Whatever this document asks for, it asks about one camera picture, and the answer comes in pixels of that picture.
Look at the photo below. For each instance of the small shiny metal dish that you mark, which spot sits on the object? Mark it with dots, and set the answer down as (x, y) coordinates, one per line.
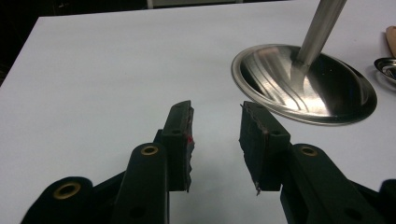
(388, 67)

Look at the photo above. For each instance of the wooden utensil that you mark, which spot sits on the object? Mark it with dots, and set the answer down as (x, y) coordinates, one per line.
(391, 39)

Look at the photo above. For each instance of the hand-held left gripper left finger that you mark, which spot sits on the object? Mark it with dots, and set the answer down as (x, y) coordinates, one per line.
(177, 155)

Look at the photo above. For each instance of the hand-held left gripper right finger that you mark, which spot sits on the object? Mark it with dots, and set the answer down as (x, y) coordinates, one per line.
(263, 149)

